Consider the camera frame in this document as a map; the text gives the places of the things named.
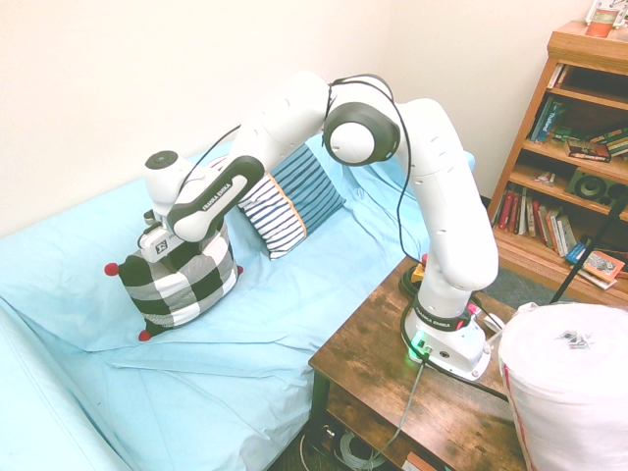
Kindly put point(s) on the yellow emergency stop button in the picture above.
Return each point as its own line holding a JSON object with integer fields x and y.
{"x": 418, "y": 273}

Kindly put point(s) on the blue Thailand book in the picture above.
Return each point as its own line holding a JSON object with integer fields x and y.
{"x": 542, "y": 120}

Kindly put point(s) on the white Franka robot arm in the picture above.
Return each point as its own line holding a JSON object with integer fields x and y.
{"x": 441, "y": 196}

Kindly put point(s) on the black white checkered pillow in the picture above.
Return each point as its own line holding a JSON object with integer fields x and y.
{"x": 196, "y": 289}

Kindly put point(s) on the white clock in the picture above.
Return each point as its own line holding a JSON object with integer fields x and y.
{"x": 608, "y": 4}

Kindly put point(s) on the olive green speaker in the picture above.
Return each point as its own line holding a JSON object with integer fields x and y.
{"x": 589, "y": 185}

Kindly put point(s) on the black tripod stand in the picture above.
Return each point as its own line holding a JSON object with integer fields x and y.
{"x": 584, "y": 255}

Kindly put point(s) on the brown wooden table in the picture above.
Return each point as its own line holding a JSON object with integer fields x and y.
{"x": 373, "y": 333}

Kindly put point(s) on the stack of lying books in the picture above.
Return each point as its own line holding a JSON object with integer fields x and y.
{"x": 593, "y": 147}

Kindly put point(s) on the sofa with light blue cover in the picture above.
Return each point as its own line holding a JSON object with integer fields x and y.
{"x": 221, "y": 353}

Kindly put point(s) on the small blue book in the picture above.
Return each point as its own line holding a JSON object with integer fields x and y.
{"x": 577, "y": 251}

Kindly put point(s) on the blue striped pillow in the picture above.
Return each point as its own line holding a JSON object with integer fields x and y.
{"x": 294, "y": 201}

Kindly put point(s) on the row of upright books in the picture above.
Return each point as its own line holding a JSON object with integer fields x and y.
{"x": 530, "y": 216}

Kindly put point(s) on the orange cover lying book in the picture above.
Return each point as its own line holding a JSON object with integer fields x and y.
{"x": 603, "y": 265}

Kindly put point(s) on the wooden bookshelf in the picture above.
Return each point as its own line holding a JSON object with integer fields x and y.
{"x": 520, "y": 245}

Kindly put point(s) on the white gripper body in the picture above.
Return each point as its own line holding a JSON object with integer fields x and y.
{"x": 159, "y": 246}

